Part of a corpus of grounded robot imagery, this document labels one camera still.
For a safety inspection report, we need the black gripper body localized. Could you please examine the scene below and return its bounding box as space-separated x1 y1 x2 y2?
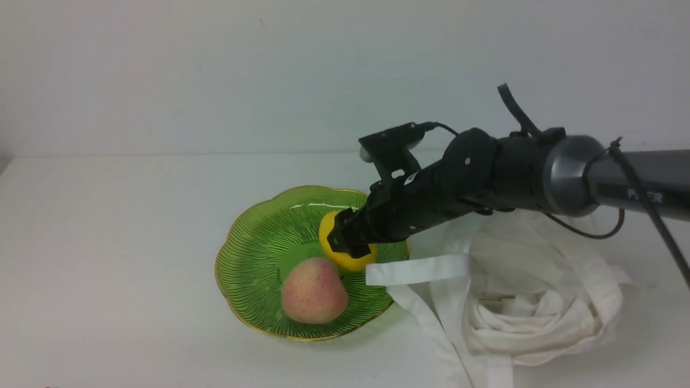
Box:
351 171 475 241

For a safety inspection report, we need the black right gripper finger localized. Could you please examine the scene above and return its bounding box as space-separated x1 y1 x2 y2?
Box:
345 240 373 258

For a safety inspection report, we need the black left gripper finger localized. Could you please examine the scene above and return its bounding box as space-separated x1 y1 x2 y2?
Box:
326 208 358 253

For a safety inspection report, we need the yellow lemon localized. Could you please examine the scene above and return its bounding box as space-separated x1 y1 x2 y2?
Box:
318 211 378 272

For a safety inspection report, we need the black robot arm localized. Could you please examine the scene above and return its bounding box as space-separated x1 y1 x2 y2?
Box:
319 122 689 259

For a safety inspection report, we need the pink peach fruit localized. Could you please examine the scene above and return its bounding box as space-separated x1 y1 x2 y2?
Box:
281 258 348 324

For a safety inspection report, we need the white cloth bag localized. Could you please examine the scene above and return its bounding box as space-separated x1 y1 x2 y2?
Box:
365 211 635 387

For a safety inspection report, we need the green ribbed glass bowl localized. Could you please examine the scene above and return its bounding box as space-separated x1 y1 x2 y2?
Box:
215 186 394 342

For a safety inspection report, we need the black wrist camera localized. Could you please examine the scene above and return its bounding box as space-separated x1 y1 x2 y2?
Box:
358 121 438 186

